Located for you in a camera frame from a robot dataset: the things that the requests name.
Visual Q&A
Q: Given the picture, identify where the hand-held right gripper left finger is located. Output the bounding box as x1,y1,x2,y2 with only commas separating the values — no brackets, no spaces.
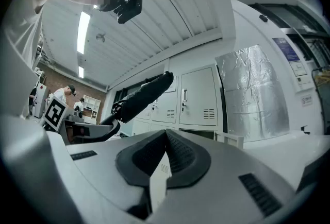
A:
65,129,169,224

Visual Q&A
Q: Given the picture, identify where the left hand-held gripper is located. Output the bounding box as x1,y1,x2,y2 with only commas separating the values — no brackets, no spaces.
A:
42,95,121,145

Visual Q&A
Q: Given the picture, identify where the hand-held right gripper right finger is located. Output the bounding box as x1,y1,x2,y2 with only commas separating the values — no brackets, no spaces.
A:
154,129,298,224

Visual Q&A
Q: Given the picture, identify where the grey metal locker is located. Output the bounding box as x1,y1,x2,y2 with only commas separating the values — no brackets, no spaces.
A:
109,63,244,193

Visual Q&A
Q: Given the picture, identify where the white shelf unit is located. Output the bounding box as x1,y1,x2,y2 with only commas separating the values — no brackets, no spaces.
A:
82,94,102,125

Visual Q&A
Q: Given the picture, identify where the white cabinet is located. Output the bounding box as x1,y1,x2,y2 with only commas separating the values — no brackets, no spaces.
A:
33,81,49,118

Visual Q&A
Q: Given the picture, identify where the white paper notice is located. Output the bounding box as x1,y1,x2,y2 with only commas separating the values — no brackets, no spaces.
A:
164,75,179,94

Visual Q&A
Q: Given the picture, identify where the crinkled silver foil covering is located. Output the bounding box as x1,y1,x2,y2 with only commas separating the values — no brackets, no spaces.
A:
214,44,291,142

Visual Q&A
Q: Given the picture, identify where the person's white shirt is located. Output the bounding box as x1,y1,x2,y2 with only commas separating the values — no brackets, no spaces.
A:
0,0,68,120

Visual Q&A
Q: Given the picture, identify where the dark framed window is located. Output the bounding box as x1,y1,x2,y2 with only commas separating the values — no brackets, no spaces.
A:
249,3,330,69

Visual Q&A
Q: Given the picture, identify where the small white wall sign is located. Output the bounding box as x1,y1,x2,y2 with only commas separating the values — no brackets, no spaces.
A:
301,96,314,108

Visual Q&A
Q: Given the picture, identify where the white wall notice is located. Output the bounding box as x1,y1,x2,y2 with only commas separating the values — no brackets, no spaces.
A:
288,60,308,77

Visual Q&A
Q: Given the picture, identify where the yellow cable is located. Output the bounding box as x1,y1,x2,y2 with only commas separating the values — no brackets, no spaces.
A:
311,65,330,87

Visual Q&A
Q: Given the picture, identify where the blue wall poster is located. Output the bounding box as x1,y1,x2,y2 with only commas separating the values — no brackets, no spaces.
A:
272,37,301,62

